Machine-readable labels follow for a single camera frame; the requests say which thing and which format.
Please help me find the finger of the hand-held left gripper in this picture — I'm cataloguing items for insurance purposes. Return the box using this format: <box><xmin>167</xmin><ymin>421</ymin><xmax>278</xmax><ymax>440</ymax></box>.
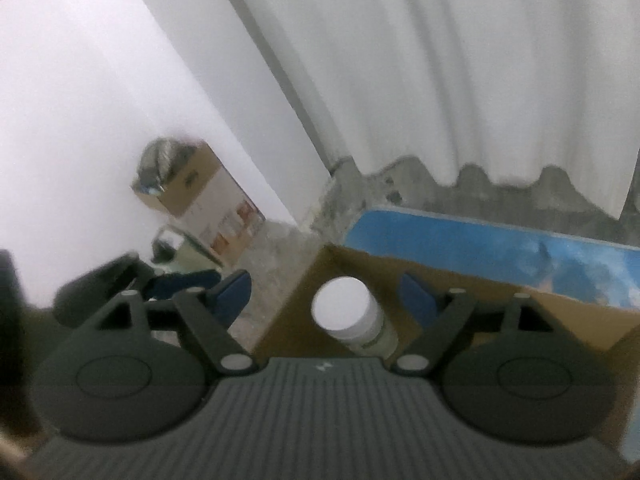
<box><xmin>142</xmin><ymin>269</ymin><xmax>223</xmax><ymax>303</ymax></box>

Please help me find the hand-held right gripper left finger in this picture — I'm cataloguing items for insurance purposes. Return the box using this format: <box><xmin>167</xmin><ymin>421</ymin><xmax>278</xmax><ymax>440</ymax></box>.
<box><xmin>75</xmin><ymin>270</ymin><xmax>258</xmax><ymax>376</ymax></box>

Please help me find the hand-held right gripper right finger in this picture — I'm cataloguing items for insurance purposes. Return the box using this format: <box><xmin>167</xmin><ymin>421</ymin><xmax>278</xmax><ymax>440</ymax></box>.
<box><xmin>390</xmin><ymin>271</ymin><xmax>571</xmax><ymax>376</ymax></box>

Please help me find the brown cardboard box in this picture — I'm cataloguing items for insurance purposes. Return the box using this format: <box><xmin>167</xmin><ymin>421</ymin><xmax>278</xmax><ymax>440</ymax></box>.
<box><xmin>250</xmin><ymin>243</ymin><xmax>640</xmax><ymax>461</ymax></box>

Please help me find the white pill bottle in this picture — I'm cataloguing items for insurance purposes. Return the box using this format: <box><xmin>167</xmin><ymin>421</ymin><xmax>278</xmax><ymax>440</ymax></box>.
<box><xmin>310</xmin><ymin>276</ymin><xmax>401</xmax><ymax>358</ymax></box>

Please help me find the blue printed table mat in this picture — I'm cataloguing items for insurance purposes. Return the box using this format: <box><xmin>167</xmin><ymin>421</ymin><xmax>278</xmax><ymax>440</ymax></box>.
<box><xmin>345</xmin><ymin>207</ymin><xmax>640</xmax><ymax>311</ymax></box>

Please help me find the printed cardboard carton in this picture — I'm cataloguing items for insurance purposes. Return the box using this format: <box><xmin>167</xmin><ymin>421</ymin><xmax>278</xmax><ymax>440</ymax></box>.
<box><xmin>131</xmin><ymin>141</ymin><xmax>266</xmax><ymax>268</ymax></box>

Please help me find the dark plastic bag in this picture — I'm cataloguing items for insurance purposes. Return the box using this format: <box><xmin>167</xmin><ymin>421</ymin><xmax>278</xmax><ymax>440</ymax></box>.
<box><xmin>140</xmin><ymin>136</ymin><xmax>193</xmax><ymax>196</ymax></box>

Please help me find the white curtain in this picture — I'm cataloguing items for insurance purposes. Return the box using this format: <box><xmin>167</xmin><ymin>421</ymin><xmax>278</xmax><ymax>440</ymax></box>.
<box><xmin>220</xmin><ymin>0</ymin><xmax>640</xmax><ymax>221</ymax></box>

